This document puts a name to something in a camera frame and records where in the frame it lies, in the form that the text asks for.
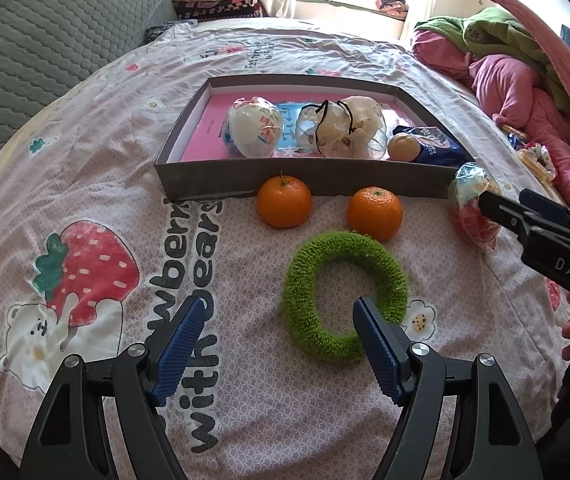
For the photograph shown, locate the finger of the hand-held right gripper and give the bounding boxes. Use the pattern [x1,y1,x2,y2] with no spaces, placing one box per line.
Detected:
[478,189,566,242]
[520,188,570,247]

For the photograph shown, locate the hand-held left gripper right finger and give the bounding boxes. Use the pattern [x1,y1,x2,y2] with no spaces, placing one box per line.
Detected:
[352,296,546,480]

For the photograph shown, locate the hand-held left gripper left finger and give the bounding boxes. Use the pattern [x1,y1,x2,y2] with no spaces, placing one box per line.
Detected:
[18,296,209,480]

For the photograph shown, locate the clear red snack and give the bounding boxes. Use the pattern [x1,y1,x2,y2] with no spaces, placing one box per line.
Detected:
[447,162,506,251]

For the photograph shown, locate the blue cookie packet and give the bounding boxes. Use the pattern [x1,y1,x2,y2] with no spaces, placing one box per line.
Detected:
[392,126,466,167]

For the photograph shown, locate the green fuzzy scrunchie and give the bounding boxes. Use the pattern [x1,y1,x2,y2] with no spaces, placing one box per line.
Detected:
[282,230,410,361]

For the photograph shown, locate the beige organza drawstring bag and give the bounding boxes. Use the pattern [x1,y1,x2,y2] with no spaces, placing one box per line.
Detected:
[295,101,353,158]
[340,95,388,161]

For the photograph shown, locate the grey cardboard box tray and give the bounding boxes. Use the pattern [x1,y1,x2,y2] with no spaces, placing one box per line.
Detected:
[154,74,476,200]

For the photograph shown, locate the snack packets near blankets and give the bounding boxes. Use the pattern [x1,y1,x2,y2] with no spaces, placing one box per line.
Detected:
[522,142,559,178]

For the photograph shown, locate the pile of pink green bedding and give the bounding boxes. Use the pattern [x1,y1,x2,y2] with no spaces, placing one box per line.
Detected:
[411,27,570,221]

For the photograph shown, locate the orange tangerine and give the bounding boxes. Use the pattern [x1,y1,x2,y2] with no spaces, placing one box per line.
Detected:
[256,172,313,229]
[346,186,404,241]

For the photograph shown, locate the pink quilted blanket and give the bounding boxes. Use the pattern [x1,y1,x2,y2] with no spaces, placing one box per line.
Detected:
[472,0,570,181]

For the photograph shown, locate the green jacket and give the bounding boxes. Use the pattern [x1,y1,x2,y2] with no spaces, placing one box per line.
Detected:
[415,6,570,111]

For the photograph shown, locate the strawberry print bedsheet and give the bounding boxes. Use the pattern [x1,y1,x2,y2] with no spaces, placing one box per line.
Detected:
[0,17,570,480]

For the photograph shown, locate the white wrapped egg toy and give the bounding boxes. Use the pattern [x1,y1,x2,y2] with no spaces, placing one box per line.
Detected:
[225,97,286,158]

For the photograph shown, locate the folded patterned cloth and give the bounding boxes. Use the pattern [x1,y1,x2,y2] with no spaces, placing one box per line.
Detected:
[376,0,410,22]

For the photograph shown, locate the window seat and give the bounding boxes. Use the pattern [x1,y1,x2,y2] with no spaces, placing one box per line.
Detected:
[295,0,408,41]

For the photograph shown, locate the grey quilted headboard cover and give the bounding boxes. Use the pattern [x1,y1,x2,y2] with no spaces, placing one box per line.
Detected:
[0,0,176,196]

